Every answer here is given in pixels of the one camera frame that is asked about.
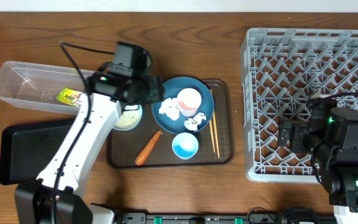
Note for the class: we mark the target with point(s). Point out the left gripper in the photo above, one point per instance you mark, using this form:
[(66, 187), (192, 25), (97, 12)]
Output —
[(158, 90)]

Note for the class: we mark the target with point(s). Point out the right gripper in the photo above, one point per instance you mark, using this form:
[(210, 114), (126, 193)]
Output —
[(300, 129)]

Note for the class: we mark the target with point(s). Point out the dark blue plate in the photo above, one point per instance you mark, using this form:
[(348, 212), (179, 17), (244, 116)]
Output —
[(172, 88)]

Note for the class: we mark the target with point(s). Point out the white tissue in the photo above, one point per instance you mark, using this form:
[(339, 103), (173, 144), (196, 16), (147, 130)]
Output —
[(192, 124), (170, 107)]

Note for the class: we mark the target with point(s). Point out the light blue bowl with rice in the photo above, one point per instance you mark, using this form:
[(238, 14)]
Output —
[(130, 118)]

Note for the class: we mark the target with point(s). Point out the pink cup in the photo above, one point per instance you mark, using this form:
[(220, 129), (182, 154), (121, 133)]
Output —
[(189, 100)]

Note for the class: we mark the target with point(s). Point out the small light blue cup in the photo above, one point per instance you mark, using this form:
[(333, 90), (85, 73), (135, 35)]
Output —
[(185, 145)]

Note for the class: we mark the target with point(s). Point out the wooden chopstick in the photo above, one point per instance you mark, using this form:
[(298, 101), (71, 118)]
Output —
[(212, 134), (215, 135)]

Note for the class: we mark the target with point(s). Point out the green snack wrapper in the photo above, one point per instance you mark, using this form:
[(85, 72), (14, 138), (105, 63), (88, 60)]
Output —
[(70, 97)]

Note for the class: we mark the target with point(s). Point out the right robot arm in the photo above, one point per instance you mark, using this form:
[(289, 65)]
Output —
[(330, 137)]

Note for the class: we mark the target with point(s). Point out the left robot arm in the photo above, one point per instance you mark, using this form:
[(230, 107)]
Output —
[(56, 196)]

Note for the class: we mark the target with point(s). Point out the grey dishwasher rack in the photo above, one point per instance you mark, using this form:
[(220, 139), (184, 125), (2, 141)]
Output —
[(280, 70)]

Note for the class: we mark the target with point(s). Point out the orange carrot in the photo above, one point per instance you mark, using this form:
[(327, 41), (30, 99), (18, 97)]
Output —
[(145, 152)]

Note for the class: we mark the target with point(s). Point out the dark brown serving tray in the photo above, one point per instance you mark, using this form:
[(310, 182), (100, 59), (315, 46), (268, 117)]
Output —
[(124, 146)]

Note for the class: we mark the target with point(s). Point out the clear plastic bin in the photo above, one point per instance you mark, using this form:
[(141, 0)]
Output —
[(36, 86)]

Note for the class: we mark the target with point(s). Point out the black bin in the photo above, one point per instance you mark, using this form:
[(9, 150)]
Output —
[(34, 151)]

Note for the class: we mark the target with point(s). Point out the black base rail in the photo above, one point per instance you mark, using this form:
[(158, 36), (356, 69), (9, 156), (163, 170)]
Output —
[(257, 215)]

